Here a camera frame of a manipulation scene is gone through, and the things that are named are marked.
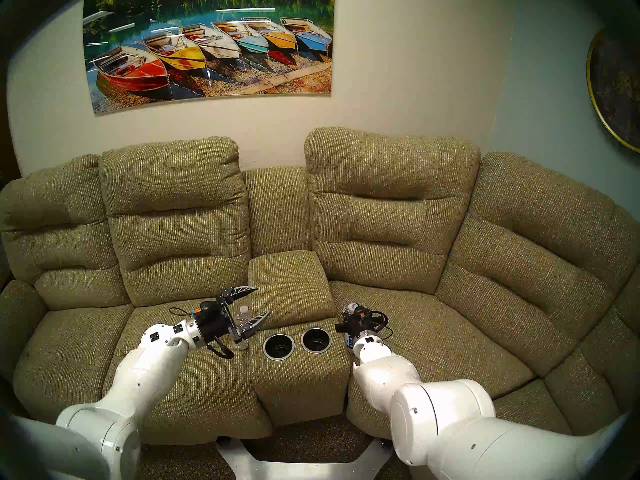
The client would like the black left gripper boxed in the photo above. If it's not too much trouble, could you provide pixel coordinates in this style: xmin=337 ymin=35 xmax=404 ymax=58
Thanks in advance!
xmin=194 ymin=285 xmax=271 ymax=347

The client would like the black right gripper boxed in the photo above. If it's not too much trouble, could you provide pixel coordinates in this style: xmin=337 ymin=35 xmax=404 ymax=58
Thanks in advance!
xmin=334 ymin=305 xmax=388 ymax=341

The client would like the small clear water bottle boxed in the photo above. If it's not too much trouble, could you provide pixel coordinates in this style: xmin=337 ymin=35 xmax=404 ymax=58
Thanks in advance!
xmin=235 ymin=305 xmax=251 ymax=351

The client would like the clear bottle red blue label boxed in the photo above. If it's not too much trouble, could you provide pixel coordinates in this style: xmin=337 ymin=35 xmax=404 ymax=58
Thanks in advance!
xmin=341 ymin=302 xmax=362 ymax=352

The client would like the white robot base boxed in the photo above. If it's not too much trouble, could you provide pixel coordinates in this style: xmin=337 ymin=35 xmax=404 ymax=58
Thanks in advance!
xmin=216 ymin=436 xmax=396 ymax=480

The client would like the silver-rimmed black cup holder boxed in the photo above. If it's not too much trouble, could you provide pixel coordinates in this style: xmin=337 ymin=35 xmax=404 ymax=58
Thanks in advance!
xmin=262 ymin=333 xmax=296 ymax=362
xmin=300 ymin=327 xmax=333 ymax=355

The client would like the green fabric sofa console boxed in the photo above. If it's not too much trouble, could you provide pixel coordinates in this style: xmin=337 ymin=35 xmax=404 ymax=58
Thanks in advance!
xmin=247 ymin=250 xmax=352 ymax=427

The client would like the green fabric sectional sofa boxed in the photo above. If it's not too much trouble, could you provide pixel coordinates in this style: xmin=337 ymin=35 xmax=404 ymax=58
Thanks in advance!
xmin=0 ymin=127 xmax=640 ymax=480

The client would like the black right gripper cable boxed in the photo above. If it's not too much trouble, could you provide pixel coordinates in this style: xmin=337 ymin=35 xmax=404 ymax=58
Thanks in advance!
xmin=370 ymin=311 xmax=394 ymax=341

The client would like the thick black cable loop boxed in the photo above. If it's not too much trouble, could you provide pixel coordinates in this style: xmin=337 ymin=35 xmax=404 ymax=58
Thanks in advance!
xmin=206 ymin=336 xmax=236 ymax=360

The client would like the colourful boats wall picture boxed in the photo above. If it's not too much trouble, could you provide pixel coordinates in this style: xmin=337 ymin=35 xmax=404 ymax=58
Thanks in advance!
xmin=82 ymin=0 xmax=336 ymax=116

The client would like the round gold-rimmed wall decor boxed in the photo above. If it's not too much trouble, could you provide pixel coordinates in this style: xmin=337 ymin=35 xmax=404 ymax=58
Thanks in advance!
xmin=586 ymin=28 xmax=640 ymax=154

